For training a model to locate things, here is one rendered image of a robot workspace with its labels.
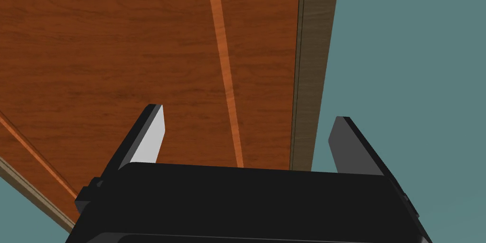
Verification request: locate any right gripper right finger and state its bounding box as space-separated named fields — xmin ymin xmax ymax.
xmin=328 ymin=116 xmax=396 ymax=178

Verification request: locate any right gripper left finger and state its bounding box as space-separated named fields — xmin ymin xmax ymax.
xmin=102 ymin=104 xmax=166 ymax=178

